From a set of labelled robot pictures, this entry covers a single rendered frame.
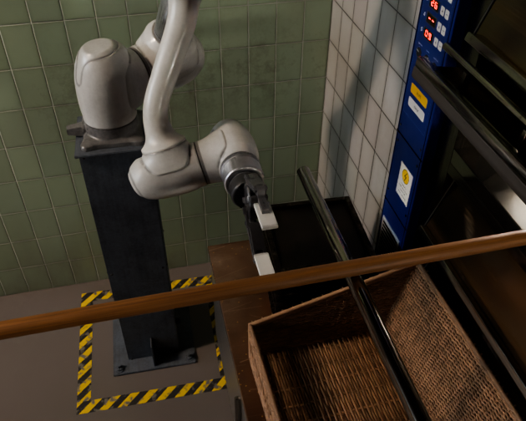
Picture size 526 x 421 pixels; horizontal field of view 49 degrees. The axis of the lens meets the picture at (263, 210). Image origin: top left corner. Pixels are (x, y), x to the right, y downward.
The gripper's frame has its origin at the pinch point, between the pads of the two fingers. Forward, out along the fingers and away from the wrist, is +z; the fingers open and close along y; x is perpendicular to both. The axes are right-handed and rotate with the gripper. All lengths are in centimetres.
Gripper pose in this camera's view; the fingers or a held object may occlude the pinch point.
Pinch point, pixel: (268, 251)
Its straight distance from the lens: 108.9
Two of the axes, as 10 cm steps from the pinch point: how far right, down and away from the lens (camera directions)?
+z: 2.3, 6.4, -7.3
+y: -0.1, 7.5, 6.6
